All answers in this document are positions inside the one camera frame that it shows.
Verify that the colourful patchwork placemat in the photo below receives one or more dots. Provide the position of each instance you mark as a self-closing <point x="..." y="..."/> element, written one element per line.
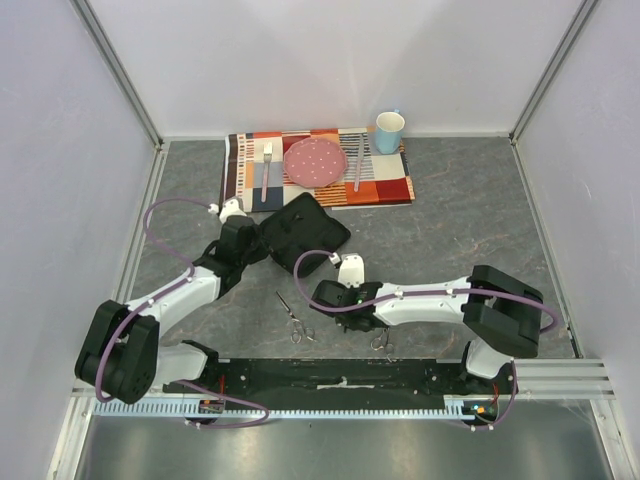
<point x="385" y="179"/>

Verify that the aluminium frame rail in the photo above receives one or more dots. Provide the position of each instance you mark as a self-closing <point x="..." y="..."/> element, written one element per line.
<point x="578" y="377"/>

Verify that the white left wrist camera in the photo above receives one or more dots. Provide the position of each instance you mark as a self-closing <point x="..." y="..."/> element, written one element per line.
<point x="228" y="209"/>

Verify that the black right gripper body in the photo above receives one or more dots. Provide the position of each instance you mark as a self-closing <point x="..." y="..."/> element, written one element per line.
<point x="326" y="293"/>

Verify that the pink dotted plate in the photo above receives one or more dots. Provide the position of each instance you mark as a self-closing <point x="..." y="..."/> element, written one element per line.
<point x="314" y="162"/>

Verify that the pink handled knife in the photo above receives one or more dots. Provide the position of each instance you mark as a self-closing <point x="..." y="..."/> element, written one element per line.
<point x="359" y="161"/>

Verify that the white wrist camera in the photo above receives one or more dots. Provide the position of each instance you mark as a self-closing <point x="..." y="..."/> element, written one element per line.
<point x="228" y="209"/>
<point x="351" y="269"/>

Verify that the light blue cable duct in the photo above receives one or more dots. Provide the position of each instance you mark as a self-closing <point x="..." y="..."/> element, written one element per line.
<point x="200" y="408"/>

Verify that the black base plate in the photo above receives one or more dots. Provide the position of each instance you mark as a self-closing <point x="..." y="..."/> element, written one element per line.
<point x="248" y="378"/>

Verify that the silver thinning scissors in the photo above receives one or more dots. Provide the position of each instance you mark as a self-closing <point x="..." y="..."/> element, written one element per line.
<point x="382" y="344"/>

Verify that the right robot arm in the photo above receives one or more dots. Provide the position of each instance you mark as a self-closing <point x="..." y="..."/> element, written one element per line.
<point x="504" y="313"/>

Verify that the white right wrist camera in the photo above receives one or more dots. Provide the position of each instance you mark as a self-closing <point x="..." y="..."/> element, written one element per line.
<point x="351" y="269"/>

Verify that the pink handled fork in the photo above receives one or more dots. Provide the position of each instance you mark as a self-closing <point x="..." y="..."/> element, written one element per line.
<point x="267" y="159"/>

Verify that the light blue mug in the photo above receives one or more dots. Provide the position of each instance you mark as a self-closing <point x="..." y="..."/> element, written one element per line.
<point x="389" y="129"/>

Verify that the black zip tool case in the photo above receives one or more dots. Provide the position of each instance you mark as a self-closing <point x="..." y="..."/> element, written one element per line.
<point x="300" y="226"/>

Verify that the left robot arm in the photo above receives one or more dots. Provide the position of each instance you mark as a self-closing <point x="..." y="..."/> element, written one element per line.
<point x="121" y="356"/>

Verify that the silver straight scissors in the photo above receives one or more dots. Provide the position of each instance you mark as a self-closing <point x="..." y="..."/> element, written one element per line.
<point x="299" y="330"/>

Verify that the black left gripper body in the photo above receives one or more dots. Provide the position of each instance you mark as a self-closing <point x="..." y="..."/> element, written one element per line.
<point x="257" y="252"/>

